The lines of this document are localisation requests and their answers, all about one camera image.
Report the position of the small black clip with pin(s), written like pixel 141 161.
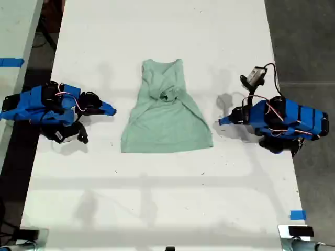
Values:
pixel 170 248

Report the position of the robot arm blue black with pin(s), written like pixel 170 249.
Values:
pixel 34 104
pixel 290 117

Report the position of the pale green T-shirt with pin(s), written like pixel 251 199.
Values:
pixel 165 123

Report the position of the black camera box silver face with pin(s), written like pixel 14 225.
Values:
pixel 253 75

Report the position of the short black camera stalk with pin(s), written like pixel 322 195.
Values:
pixel 83 132
pixel 250 96

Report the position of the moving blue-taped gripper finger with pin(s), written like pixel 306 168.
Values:
pixel 97 112
pixel 230 124

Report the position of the black camera box white label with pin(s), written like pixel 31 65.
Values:
pixel 65 134

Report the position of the white side table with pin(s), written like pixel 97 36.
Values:
pixel 13 34

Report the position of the long blue tape strip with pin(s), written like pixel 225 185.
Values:
pixel 10 62

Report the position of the small black box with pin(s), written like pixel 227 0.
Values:
pixel 300 231
pixel 28 234

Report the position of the small blue tape square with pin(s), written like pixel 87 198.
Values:
pixel 297 215

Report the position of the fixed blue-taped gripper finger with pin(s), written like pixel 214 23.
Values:
pixel 108 106
pixel 226 118

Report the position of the silver metal clamp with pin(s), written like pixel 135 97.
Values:
pixel 308 243
pixel 28 244

